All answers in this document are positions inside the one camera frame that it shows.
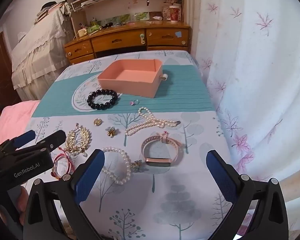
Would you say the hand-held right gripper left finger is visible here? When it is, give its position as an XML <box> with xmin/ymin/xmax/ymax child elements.
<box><xmin>24</xmin><ymin>149</ymin><xmax>105</xmax><ymax>240</ymax></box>

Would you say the white pearl bracelet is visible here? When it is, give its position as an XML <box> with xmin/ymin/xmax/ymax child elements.
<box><xmin>100</xmin><ymin>147</ymin><xmax>132</xmax><ymax>186</ymax></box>

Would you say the pink blanket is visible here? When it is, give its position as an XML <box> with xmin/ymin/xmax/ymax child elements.
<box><xmin>0</xmin><ymin>100</ymin><xmax>42</xmax><ymax>150</ymax></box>

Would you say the gold leaf hair comb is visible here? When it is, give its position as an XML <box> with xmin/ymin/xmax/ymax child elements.
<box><xmin>64</xmin><ymin>123</ymin><xmax>92</xmax><ymax>158</ymax></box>

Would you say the person's left hand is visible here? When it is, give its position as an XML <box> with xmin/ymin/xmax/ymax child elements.
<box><xmin>14</xmin><ymin>184</ymin><xmax>30</xmax><ymax>213</ymax></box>

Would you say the pink storage box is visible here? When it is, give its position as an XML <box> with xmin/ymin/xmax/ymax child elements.
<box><xmin>97</xmin><ymin>59</ymin><xmax>168</xmax><ymax>99</ymax></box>

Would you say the black bead bracelet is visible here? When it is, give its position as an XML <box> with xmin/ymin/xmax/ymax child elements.
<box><xmin>87</xmin><ymin>89</ymin><xmax>118</xmax><ymax>111</ymax></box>

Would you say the red string bracelet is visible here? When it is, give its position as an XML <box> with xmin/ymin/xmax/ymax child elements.
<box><xmin>51</xmin><ymin>147</ymin><xmax>75</xmax><ymax>180</ymax></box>

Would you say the white lace furniture cover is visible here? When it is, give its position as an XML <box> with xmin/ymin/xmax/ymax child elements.
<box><xmin>11</xmin><ymin>2</ymin><xmax>73</xmax><ymax>102</ymax></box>

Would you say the white wire basket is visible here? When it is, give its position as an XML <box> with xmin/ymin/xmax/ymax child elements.
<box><xmin>70</xmin><ymin>0</ymin><xmax>113</xmax><ymax>12</ymax></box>

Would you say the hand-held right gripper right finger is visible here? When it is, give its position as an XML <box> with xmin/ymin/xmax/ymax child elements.
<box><xmin>205</xmin><ymin>150</ymin><xmax>289</xmax><ymax>240</ymax></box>

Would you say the wooden desk with drawers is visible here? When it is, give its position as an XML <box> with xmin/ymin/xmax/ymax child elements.
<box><xmin>64</xmin><ymin>21</ymin><xmax>192</xmax><ymax>65</ymax></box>

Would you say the small butterfly earring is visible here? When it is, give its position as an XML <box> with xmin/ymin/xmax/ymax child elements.
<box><xmin>131</xmin><ymin>159</ymin><xmax>143</xmax><ymax>173</ymax></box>

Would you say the wooden desk shelf unit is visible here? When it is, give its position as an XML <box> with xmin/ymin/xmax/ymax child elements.
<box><xmin>65</xmin><ymin>0</ymin><xmax>187</xmax><ymax>29</ymax></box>

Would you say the gold flower earring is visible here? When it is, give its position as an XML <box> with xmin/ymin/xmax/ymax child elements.
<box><xmin>105</xmin><ymin>127</ymin><xmax>119</xmax><ymax>138</ymax></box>

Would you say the red patterned mug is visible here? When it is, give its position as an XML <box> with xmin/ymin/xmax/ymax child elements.
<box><xmin>168</xmin><ymin>4</ymin><xmax>182</xmax><ymax>22</ymax></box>

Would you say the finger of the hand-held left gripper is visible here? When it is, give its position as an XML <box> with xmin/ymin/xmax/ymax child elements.
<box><xmin>12</xmin><ymin>130</ymin><xmax>67</xmax><ymax>157</ymax></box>
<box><xmin>0</xmin><ymin>129</ymin><xmax>36</xmax><ymax>156</ymax></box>

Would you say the dark wooden door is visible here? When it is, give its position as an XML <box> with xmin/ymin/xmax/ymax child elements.
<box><xmin>0</xmin><ymin>32</ymin><xmax>22</xmax><ymax>112</ymax></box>

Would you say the long pearl necklace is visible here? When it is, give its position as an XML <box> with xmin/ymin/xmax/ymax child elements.
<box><xmin>124</xmin><ymin>107</ymin><xmax>182</xmax><ymax>137</ymax></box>

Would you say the white leaf print curtain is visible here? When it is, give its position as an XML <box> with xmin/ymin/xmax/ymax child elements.
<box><xmin>189</xmin><ymin>0</ymin><xmax>300</xmax><ymax>202</ymax></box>

